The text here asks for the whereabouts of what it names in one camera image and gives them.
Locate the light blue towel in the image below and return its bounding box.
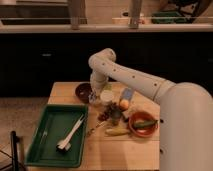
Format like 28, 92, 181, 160
88, 92, 97, 104

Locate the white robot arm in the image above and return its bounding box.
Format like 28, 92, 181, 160
89, 48, 213, 171

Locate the dark purple bowl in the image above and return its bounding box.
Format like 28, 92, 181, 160
75, 83, 92, 103

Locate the orange bowl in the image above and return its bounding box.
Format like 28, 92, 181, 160
128, 111, 158, 138

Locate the green cup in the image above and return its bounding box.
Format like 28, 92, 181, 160
103, 83, 112, 90

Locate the white round container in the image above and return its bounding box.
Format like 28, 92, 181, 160
100, 90, 114, 106

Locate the purple grapes toy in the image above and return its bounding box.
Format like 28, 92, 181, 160
98, 103, 116, 121

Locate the orange fruit toy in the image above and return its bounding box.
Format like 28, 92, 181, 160
119, 99, 130, 111

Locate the metal spoon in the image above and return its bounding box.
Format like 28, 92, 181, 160
86, 109, 122, 137

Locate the yellow corn toy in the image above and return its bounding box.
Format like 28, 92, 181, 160
105, 129, 130, 136

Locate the green cucumber toy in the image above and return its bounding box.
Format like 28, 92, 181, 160
133, 120, 157, 130

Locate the green plastic tray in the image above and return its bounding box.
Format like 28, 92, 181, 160
25, 105, 88, 168

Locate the white plastic brush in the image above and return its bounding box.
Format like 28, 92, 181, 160
56, 116, 84, 151

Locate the green crate background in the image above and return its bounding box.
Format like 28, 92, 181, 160
151, 11, 187, 24

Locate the black chair frame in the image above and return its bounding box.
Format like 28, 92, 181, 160
0, 131, 27, 171

